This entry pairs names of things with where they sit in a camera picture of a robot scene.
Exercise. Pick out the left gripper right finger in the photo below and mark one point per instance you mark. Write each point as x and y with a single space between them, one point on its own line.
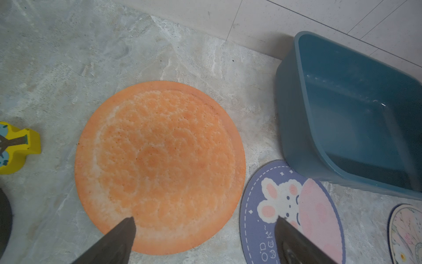
294 248

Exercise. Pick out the black microphone stand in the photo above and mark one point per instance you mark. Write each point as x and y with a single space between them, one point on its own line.
6 221

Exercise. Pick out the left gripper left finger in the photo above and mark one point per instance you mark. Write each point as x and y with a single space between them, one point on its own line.
114 248

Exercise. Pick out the yellow wooden toy block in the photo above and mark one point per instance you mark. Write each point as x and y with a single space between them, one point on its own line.
16 144

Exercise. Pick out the purple bunny coaster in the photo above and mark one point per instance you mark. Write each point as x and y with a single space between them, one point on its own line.
278 191

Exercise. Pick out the orange round coaster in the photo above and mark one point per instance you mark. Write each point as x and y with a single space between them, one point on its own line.
167 155

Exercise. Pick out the pink flowers round coaster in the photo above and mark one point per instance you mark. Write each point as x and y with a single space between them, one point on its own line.
405 234

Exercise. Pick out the teal plastic storage box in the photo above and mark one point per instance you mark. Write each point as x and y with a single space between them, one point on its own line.
349 119

